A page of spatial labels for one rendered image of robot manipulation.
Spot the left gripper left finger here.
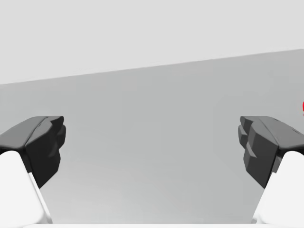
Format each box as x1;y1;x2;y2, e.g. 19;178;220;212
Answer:
0;115;67;224

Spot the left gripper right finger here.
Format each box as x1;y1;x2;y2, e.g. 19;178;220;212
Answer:
238;115;304;224

